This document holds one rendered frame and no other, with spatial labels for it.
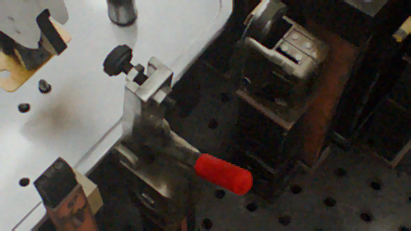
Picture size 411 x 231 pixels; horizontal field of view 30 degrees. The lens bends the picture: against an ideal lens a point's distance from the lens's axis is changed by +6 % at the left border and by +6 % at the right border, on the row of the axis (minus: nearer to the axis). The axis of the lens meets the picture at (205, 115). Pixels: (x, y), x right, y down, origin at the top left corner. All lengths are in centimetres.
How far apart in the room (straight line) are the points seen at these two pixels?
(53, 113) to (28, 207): 10
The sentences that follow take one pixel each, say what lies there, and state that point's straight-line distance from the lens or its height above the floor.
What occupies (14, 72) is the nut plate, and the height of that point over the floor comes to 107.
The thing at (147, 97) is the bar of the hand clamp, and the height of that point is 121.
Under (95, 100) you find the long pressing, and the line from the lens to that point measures 83.
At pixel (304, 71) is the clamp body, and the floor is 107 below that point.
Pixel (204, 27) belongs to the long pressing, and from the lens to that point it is 86.
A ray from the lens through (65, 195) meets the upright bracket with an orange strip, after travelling 62.
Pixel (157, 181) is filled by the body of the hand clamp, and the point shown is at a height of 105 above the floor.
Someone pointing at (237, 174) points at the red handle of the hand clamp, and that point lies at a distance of 62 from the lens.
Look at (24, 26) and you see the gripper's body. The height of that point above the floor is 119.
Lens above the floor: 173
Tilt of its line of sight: 64 degrees down
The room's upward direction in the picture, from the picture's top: 1 degrees clockwise
